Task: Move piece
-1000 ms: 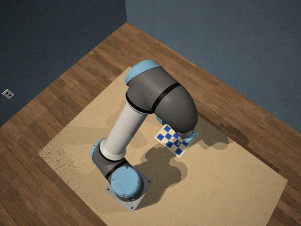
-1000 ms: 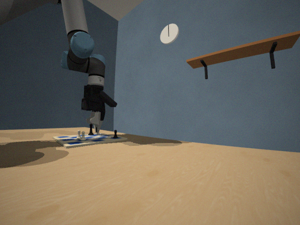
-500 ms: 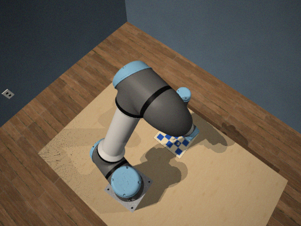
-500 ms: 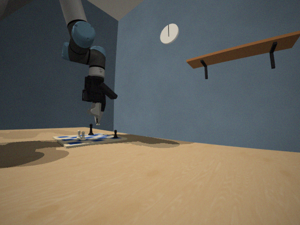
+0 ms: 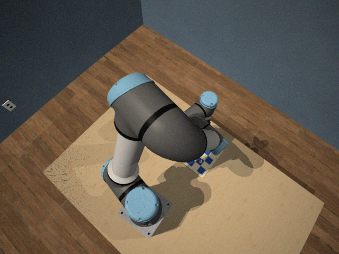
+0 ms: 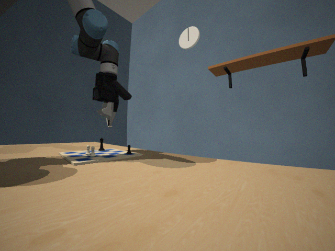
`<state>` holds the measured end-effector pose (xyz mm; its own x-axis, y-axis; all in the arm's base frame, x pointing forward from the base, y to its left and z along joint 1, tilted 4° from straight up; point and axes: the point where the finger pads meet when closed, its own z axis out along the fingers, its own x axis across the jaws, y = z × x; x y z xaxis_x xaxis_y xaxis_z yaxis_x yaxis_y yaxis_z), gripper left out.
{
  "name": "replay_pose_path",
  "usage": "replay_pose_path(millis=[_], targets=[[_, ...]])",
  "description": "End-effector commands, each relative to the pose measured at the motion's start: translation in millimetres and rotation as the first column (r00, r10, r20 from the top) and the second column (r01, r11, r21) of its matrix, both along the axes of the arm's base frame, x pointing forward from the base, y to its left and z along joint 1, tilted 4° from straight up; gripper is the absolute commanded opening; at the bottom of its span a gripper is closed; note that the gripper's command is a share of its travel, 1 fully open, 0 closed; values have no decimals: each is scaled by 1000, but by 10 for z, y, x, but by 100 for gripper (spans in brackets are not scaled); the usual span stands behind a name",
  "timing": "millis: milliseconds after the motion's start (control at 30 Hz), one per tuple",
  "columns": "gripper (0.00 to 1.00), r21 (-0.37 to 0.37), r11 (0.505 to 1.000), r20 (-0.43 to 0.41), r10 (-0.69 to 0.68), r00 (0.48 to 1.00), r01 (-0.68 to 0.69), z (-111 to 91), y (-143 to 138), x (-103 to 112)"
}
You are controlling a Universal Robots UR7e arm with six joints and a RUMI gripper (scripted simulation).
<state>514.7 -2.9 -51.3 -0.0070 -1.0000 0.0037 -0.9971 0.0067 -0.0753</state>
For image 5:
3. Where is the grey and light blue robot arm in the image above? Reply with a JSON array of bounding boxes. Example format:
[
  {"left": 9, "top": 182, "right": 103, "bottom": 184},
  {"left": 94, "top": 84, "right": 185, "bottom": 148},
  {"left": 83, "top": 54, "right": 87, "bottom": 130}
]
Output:
[{"left": 101, "top": 72, "right": 228, "bottom": 227}]

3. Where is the blue and white checkerboard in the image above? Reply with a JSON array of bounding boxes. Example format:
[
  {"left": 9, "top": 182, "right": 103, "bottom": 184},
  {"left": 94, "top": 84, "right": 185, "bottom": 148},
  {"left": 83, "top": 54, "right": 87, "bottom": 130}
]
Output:
[{"left": 183, "top": 151, "right": 223, "bottom": 178}]

